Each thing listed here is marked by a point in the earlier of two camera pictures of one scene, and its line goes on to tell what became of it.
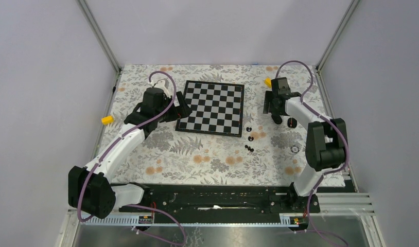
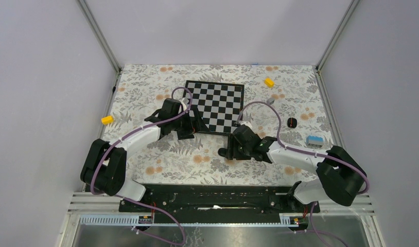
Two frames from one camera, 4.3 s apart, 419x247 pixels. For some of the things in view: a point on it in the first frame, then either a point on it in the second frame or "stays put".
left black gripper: [179, 111] to [196, 125]
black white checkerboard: [217, 108] stays put
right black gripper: [269, 98] to [232, 153]
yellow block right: [267, 82] stays put
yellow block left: [107, 119] stays put
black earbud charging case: [292, 122] stays put
